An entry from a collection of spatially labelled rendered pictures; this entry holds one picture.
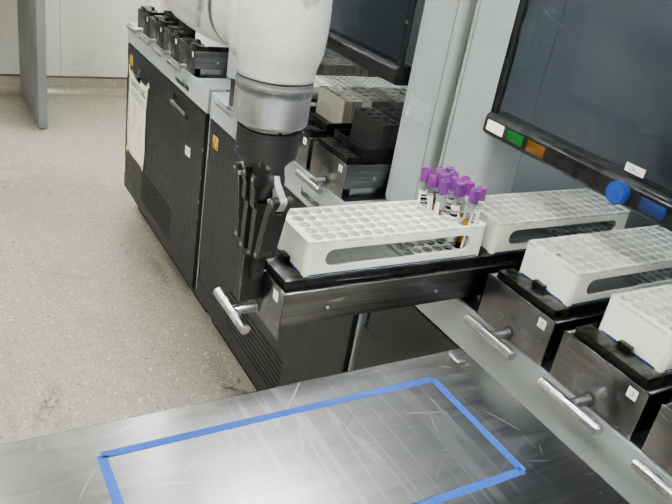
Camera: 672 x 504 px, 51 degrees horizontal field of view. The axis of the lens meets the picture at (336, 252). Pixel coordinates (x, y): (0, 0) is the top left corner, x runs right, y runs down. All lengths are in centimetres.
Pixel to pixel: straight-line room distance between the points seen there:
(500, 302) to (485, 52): 40
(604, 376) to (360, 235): 35
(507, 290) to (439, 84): 42
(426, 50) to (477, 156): 23
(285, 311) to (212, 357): 125
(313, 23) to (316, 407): 40
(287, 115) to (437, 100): 51
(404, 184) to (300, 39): 62
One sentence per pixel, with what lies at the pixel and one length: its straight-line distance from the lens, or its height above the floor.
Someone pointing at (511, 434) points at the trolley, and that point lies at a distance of 73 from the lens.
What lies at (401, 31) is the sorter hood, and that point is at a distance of 135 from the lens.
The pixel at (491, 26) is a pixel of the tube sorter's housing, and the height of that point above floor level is 111.
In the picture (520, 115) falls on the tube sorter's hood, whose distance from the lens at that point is 110.
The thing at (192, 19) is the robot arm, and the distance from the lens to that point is 90.
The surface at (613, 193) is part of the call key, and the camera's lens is 96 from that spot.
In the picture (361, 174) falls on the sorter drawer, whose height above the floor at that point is 79.
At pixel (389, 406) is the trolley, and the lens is 72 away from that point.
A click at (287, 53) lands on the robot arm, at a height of 110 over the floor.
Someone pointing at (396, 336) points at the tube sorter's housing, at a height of 59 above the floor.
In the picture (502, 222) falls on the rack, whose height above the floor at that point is 87.
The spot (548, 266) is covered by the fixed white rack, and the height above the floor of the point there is 85.
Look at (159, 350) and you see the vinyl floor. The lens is 216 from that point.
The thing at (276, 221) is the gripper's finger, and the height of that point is 90.
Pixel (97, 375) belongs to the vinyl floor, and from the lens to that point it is 206.
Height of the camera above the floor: 125
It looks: 26 degrees down
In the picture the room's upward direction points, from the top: 10 degrees clockwise
